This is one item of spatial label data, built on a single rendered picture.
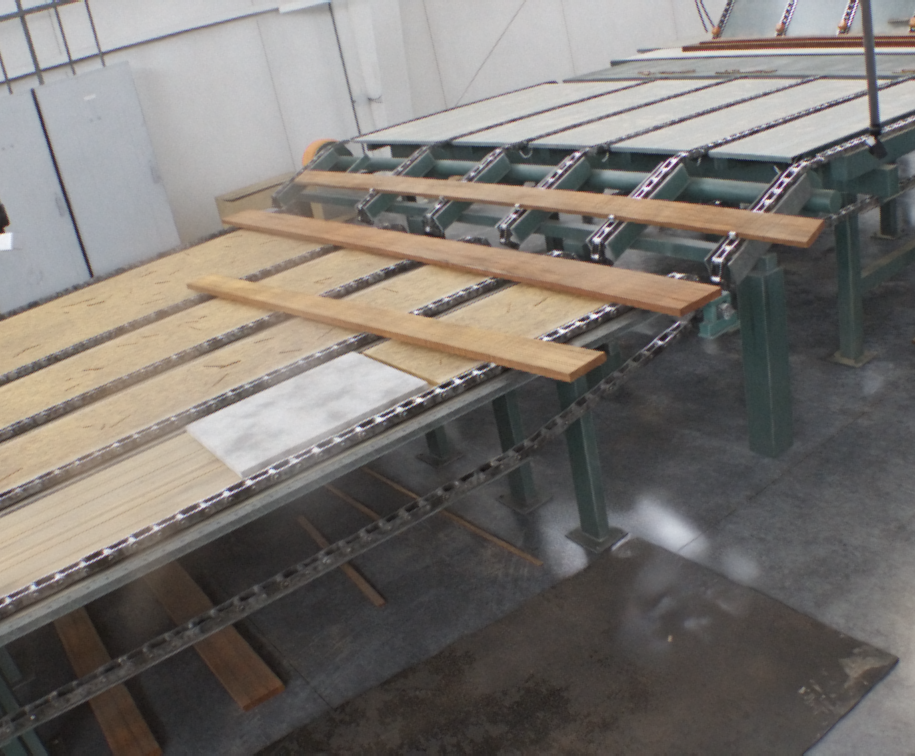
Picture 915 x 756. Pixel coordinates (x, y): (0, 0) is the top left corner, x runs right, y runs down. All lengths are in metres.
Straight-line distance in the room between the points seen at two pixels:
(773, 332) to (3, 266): 5.86
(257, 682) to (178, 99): 6.31
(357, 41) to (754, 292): 6.29
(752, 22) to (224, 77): 4.80
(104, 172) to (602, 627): 5.87
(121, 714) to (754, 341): 2.56
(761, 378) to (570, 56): 7.75
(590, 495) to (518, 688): 0.78
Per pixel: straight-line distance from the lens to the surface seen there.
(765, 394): 3.52
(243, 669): 3.12
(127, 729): 3.10
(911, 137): 4.27
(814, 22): 8.34
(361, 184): 5.45
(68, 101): 7.65
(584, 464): 3.11
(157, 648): 2.43
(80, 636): 3.65
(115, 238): 7.75
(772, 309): 3.41
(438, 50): 9.76
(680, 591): 2.99
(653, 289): 2.93
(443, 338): 2.83
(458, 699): 2.76
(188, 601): 3.56
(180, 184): 8.50
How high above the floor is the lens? 1.87
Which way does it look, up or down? 24 degrees down
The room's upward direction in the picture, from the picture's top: 12 degrees counter-clockwise
